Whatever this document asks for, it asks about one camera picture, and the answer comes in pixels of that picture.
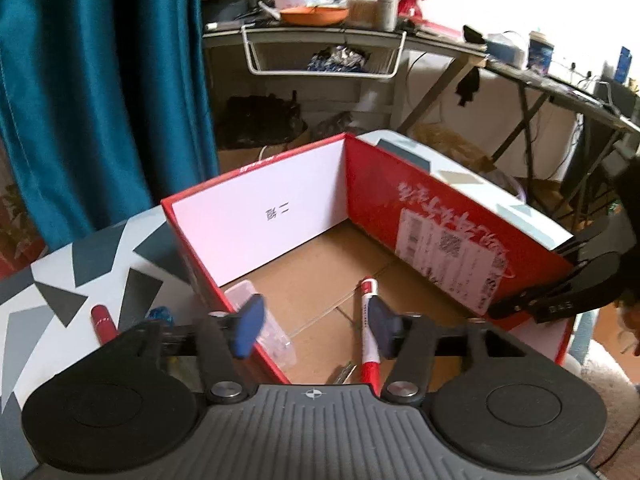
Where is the cotton swab jar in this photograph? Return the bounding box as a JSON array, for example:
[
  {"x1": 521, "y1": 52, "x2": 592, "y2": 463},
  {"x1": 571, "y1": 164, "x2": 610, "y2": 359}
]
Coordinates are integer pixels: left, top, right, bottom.
[{"x1": 347, "y1": 0, "x2": 381, "y2": 26}]

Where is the white wire basket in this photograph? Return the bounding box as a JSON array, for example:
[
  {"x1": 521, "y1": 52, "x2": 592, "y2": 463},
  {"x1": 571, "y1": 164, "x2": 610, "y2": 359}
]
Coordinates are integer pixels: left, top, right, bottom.
[{"x1": 241, "y1": 24, "x2": 407, "y2": 80}]

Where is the blue paper cup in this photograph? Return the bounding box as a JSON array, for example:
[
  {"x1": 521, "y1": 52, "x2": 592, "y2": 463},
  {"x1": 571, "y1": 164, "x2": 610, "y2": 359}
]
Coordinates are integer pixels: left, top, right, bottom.
[{"x1": 528, "y1": 31, "x2": 556, "y2": 73}]

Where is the pink book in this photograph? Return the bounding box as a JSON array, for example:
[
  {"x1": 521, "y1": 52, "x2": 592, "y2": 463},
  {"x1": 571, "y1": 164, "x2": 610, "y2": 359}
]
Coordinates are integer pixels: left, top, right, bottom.
[{"x1": 412, "y1": 17, "x2": 463, "y2": 41}]

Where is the wall poster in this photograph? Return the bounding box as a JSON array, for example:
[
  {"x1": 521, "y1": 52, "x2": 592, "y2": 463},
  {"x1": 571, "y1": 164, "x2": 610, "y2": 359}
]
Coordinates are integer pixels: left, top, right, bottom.
[{"x1": 0, "y1": 145, "x2": 48, "y2": 281}]

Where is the black hanging cloth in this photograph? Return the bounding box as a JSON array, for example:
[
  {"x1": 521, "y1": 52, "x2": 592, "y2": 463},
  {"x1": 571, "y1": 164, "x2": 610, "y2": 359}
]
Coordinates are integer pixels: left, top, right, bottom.
[{"x1": 455, "y1": 67, "x2": 481, "y2": 108}]

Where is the orange bowl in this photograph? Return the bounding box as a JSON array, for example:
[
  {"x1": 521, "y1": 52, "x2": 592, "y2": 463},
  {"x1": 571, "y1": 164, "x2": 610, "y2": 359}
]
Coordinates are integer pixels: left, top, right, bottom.
[{"x1": 279, "y1": 6, "x2": 351, "y2": 27}]

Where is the blue tissue box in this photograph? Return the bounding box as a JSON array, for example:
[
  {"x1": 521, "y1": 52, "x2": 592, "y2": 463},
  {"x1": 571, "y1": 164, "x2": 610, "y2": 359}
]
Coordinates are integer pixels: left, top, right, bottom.
[{"x1": 485, "y1": 32, "x2": 528, "y2": 68}]

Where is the blue patterned bundle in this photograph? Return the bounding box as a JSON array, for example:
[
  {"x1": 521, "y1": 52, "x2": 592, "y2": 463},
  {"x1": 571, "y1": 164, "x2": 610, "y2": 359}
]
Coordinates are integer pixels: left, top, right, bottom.
[{"x1": 307, "y1": 46, "x2": 371, "y2": 73}]

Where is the blue curtain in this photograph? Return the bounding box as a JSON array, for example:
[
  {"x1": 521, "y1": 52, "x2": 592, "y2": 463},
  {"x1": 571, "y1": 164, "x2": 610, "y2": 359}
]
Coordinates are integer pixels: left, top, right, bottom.
[{"x1": 0, "y1": 0, "x2": 221, "y2": 251}]

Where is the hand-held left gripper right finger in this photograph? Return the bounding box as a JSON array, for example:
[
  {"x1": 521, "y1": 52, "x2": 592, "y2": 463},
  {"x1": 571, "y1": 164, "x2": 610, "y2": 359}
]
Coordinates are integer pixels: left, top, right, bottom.
[{"x1": 369, "y1": 297, "x2": 541, "y2": 408}]

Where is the tan straw bundle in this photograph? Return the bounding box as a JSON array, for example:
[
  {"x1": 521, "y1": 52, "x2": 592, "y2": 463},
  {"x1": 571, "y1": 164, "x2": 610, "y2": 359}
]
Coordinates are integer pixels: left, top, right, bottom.
[{"x1": 415, "y1": 125, "x2": 496, "y2": 171}]

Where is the red marker pen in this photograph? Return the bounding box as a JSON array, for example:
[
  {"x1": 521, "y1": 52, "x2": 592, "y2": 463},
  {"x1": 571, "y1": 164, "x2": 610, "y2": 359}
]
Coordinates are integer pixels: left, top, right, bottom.
[{"x1": 90, "y1": 304, "x2": 121, "y2": 346}]

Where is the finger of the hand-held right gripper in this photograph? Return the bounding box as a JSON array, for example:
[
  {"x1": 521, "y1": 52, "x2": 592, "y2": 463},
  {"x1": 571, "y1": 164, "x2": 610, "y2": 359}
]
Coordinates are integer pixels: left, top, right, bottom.
[
  {"x1": 487, "y1": 255, "x2": 621, "y2": 323},
  {"x1": 554, "y1": 217, "x2": 618, "y2": 263}
]

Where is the white desk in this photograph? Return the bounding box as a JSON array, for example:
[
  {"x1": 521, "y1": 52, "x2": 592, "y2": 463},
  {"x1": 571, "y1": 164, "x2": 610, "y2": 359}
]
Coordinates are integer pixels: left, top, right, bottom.
[{"x1": 202, "y1": 20, "x2": 491, "y2": 136}]

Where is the grey mottled bundle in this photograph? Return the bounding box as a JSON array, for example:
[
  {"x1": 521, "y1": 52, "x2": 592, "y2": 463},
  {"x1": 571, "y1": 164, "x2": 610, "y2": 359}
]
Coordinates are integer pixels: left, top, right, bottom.
[{"x1": 312, "y1": 112, "x2": 361, "y2": 136}]

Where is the red cardboard box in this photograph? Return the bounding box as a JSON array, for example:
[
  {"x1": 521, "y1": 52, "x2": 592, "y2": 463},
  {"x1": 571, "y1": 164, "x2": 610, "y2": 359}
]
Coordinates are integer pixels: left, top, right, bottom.
[{"x1": 161, "y1": 132, "x2": 576, "y2": 386}]

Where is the brown cardboard box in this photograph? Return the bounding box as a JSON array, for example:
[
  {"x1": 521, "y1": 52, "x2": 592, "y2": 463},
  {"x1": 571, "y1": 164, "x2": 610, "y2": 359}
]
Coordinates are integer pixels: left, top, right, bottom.
[{"x1": 217, "y1": 135, "x2": 321, "y2": 173}]

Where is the clear plastic case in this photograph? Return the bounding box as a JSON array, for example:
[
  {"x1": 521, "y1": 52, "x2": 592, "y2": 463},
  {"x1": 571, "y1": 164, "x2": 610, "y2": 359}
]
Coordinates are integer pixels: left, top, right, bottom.
[{"x1": 222, "y1": 281, "x2": 297, "y2": 368}]

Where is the red and white marker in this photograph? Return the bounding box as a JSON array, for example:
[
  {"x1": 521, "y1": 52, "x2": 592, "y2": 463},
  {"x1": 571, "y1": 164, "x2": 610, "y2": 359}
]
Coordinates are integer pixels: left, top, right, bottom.
[{"x1": 357, "y1": 276, "x2": 383, "y2": 396}]

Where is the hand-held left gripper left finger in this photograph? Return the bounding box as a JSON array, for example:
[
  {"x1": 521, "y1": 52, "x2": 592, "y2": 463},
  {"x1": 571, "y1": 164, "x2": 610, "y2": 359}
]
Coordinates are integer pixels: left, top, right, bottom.
[{"x1": 117, "y1": 294, "x2": 266, "y2": 403}]

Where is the black bag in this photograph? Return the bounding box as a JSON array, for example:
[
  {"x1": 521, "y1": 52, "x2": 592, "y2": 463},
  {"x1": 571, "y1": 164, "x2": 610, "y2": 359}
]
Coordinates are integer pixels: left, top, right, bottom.
[{"x1": 225, "y1": 91, "x2": 308, "y2": 150}]

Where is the black folding table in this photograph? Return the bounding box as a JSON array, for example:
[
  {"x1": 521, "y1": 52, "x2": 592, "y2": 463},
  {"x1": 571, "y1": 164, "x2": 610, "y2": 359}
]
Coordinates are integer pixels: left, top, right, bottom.
[{"x1": 487, "y1": 57, "x2": 640, "y2": 221}]

